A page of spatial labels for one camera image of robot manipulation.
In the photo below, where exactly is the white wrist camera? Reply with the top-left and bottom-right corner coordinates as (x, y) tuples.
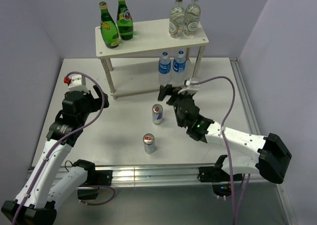
(64, 74), (89, 93)
(178, 78), (200, 95)

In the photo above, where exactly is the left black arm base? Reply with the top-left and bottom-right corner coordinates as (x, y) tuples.
(77, 170), (112, 200)

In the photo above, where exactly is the clear glass bottle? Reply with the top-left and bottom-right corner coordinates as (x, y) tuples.
(184, 0), (201, 36)
(169, 0), (185, 38)

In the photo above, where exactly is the clear glass bottle left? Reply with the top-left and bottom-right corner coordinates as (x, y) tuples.
(169, 0), (185, 38)

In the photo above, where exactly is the Pocari Sweat bottle front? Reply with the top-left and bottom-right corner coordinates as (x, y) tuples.
(158, 52), (171, 85)

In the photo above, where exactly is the pocari sweat bottle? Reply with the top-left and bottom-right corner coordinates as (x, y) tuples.
(172, 50), (186, 83)
(158, 52), (171, 85)

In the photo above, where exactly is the white two-tier shelf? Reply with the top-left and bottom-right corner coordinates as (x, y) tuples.
(95, 19), (209, 99)

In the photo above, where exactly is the Red Bull can front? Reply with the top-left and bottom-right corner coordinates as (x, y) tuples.
(143, 133), (155, 154)

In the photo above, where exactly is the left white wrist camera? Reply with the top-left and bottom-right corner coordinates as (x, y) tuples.
(64, 74), (89, 93)

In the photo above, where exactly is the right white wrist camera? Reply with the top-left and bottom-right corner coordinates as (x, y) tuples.
(178, 78), (200, 95)

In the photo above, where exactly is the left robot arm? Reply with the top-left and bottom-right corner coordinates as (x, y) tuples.
(1, 85), (109, 225)

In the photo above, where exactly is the green Perrier bottle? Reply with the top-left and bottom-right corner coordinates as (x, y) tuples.
(117, 0), (134, 41)
(99, 1), (119, 49)

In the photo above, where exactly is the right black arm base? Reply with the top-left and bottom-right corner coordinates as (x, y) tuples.
(197, 166), (232, 199)

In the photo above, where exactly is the red bull can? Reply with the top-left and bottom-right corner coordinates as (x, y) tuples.
(152, 104), (163, 124)
(143, 133), (155, 154)

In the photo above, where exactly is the clear glass bottle right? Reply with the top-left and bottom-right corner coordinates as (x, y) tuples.
(184, 0), (201, 36)

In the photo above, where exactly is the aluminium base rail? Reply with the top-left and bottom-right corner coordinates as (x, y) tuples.
(22, 162), (284, 189)

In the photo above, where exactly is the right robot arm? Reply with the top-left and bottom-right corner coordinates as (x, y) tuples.
(158, 84), (292, 184)

